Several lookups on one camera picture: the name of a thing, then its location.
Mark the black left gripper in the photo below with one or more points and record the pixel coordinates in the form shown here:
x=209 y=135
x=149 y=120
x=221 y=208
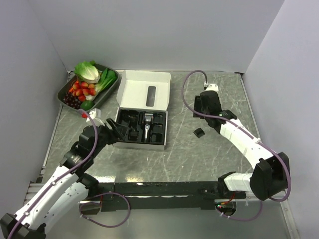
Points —
x=119 y=132

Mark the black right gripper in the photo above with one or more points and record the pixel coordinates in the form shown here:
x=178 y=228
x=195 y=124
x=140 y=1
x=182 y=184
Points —
x=197 y=104

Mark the black comb guard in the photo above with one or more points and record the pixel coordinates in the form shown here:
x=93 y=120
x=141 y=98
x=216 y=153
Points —
x=199 y=132
x=133 y=135

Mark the black silver hair clipper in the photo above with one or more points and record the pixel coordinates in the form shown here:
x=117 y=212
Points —
x=147 y=122

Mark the white clipper kit box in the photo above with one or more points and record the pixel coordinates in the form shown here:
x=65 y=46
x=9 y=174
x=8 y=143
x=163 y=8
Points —
x=143 y=92

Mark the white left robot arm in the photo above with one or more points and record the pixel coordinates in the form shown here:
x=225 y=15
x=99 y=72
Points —
x=68 y=184

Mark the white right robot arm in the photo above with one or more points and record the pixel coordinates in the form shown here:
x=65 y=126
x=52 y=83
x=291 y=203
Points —
x=269 y=172

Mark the green lime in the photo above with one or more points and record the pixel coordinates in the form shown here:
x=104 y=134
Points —
x=87 y=105

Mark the dark purple grapes bunch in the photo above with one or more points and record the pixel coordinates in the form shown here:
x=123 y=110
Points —
x=71 y=101

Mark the green bok choy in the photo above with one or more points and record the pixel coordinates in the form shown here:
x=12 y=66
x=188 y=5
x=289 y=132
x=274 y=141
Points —
x=107 y=78

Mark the red strawberries pile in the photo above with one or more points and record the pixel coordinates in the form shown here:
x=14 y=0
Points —
x=83 y=91

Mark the dark grey food tray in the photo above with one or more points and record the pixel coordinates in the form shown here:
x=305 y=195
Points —
x=101 y=96

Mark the green lettuce head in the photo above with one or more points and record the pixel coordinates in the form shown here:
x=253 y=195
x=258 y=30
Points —
x=87 y=72

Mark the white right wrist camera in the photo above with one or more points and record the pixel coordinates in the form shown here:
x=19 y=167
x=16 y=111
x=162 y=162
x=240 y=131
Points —
x=211 y=87

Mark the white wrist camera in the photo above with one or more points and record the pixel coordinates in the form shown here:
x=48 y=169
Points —
x=95 y=115
x=211 y=87

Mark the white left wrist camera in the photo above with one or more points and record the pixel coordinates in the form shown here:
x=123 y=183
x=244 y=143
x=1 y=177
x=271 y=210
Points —
x=95 y=115

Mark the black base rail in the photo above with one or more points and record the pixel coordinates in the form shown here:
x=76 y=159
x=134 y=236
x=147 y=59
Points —
x=160 y=195

